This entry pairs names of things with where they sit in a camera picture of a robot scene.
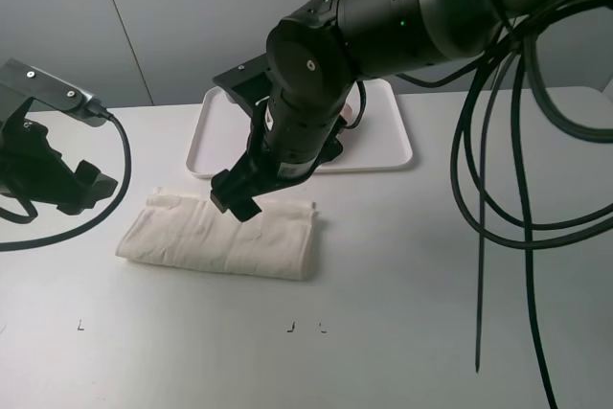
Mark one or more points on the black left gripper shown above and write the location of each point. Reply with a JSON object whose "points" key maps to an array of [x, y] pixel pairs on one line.
{"points": [[33, 172]]}

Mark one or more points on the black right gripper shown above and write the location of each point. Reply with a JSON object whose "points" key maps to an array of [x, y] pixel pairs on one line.
{"points": [[288, 134]]}

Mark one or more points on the white towel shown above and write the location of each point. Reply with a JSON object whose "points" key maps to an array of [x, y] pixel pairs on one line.
{"points": [[186, 230]]}

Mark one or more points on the pink towel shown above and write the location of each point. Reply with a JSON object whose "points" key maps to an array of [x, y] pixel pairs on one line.
{"points": [[346, 116]]}

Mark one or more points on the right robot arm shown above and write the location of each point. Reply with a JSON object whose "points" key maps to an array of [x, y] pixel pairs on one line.
{"points": [[294, 92]]}

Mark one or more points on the white plastic tray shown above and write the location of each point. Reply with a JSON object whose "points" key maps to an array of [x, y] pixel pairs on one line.
{"points": [[380, 142]]}

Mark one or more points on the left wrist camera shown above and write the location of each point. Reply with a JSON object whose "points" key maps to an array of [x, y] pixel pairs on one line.
{"points": [[62, 96]]}

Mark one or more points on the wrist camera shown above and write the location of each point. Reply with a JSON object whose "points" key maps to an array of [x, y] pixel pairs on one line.
{"points": [[62, 96], [247, 83]]}

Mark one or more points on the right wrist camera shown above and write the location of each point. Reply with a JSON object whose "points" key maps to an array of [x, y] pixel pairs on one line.
{"points": [[247, 83]]}

